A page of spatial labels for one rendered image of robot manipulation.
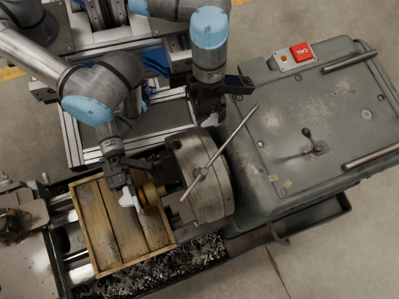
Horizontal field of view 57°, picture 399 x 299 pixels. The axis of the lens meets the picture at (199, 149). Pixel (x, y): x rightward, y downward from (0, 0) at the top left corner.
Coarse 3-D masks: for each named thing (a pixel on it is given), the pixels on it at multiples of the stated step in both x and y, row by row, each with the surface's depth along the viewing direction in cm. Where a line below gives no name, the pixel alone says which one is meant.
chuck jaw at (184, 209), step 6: (180, 192) 117; (162, 198) 116; (168, 198) 116; (174, 198) 116; (186, 198) 116; (168, 204) 115; (174, 204) 115; (180, 204) 115; (186, 204) 116; (174, 210) 115; (180, 210) 115; (186, 210) 115; (180, 216) 115; (186, 216) 114; (192, 216) 114; (186, 222) 113; (192, 222) 117; (204, 222) 117
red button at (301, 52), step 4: (296, 44) 118; (300, 44) 118; (304, 44) 118; (292, 48) 117; (296, 48) 117; (300, 48) 118; (304, 48) 118; (308, 48) 118; (292, 52) 117; (296, 52) 117; (300, 52) 117; (304, 52) 117; (308, 52) 117; (296, 56) 116; (300, 56) 117; (304, 56) 117; (308, 56) 117; (312, 56) 117; (296, 60) 116; (300, 60) 116; (304, 60) 117
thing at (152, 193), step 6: (150, 180) 118; (138, 186) 117; (144, 186) 116; (150, 186) 115; (162, 186) 116; (138, 192) 115; (144, 192) 115; (150, 192) 114; (156, 192) 114; (162, 192) 116; (138, 198) 114; (144, 198) 115; (150, 198) 114; (156, 198) 115; (144, 204) 115; (150, 204) 115; (156, 204) 117
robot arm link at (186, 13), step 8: (184, 0) 76; (192, 0) 76; (200, 0) 76; (208, 0) 75; (216, 0) 75; (224, 0) 76; (184, 8) 76; (192, 8) 76; (224, 8) 75; (184, 16) 78
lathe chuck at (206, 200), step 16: (192, 144) 109; (176, 160) 109; (192, 160) 106; (208, 160) 107; (192, 176) 105; (208, 176) 106; (192, 192) 105; (208, 192) 106; (192, 208) 112; (208, 208) 108
